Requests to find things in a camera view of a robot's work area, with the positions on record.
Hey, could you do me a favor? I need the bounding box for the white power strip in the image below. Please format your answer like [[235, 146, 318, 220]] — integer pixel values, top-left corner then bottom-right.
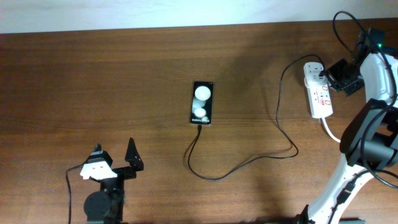
[[303, 62, 333, 119]]

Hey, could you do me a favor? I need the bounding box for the white USB charger adapter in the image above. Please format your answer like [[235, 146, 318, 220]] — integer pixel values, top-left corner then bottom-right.
[[304, 73, 328, 88]]

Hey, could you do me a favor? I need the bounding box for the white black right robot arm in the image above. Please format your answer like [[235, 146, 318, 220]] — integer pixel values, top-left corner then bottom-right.
[[294, 29, 397, 223]]

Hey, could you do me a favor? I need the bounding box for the black charging cable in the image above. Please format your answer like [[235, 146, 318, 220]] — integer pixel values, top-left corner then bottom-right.
[[187, 54, 327, 182]]

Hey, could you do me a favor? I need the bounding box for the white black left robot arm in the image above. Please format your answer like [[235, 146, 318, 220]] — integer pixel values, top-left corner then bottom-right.
[[80, 138, 144, 224]]

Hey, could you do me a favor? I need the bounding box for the black Galaxy smartphone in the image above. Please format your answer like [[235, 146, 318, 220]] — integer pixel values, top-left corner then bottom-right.
[[190, 81, 214, 125]]

